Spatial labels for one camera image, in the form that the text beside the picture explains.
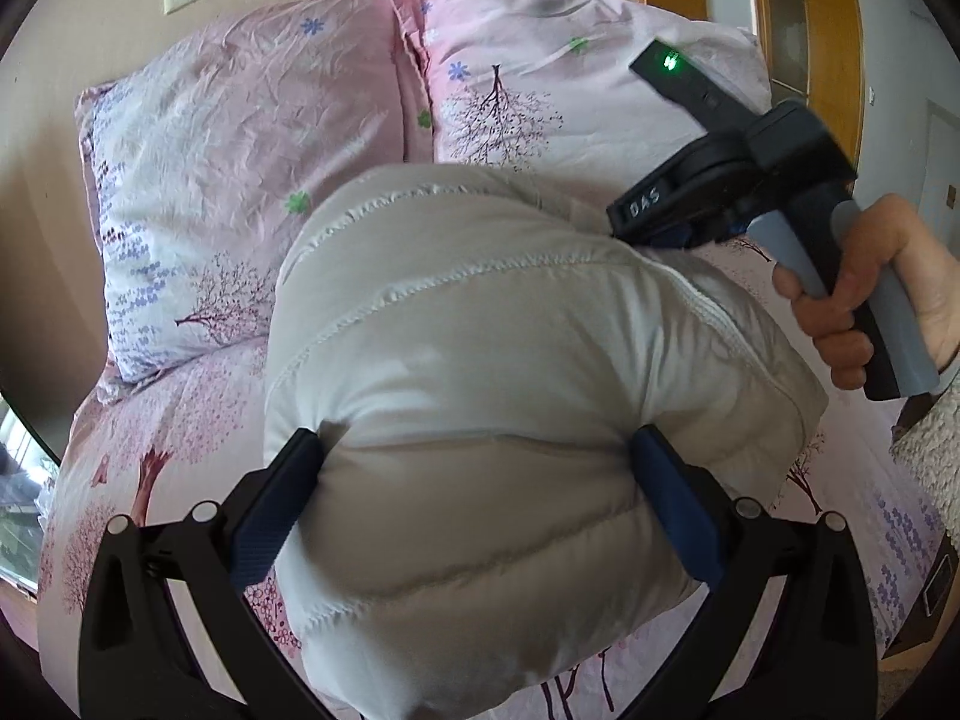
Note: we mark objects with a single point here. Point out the person's right hand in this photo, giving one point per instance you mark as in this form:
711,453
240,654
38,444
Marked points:
889,232

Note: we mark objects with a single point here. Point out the left floral pillow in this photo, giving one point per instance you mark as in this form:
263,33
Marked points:
201,167

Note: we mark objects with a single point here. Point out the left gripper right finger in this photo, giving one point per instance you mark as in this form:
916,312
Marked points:
785,629

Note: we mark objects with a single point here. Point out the floral pillow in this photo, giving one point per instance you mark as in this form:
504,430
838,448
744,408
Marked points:
545,87
201,167

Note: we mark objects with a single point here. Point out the pink floral bed sheet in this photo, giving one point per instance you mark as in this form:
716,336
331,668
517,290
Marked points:
193,433

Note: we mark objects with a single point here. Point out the black flat television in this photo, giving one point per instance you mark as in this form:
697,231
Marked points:
29,473

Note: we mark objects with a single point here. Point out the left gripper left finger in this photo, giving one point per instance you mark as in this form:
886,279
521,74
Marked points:
135,660

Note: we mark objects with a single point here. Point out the right floral pillow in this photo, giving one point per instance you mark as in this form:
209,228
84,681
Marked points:
545,87

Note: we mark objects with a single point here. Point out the wooden glass door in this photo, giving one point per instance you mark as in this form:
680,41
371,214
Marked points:
813,49

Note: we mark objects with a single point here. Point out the beige puffer jacket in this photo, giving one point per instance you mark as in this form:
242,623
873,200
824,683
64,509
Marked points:
475,352

